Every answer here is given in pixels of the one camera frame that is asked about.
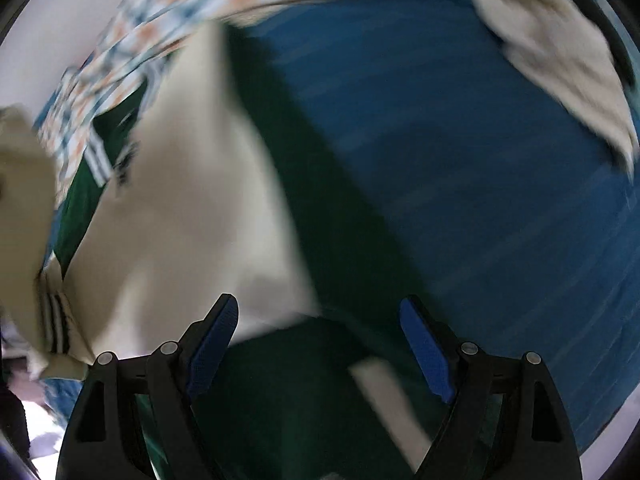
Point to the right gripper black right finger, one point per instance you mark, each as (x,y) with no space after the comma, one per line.
(505,418)

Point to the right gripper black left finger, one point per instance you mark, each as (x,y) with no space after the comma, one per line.
(104,437)

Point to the green and cream varsity jacket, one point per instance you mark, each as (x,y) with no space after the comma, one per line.
(197,210)

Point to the blue striped bed sheet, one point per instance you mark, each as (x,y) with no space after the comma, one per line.
(416,160)

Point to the beige cloth garment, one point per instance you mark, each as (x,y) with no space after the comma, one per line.
(557,48)

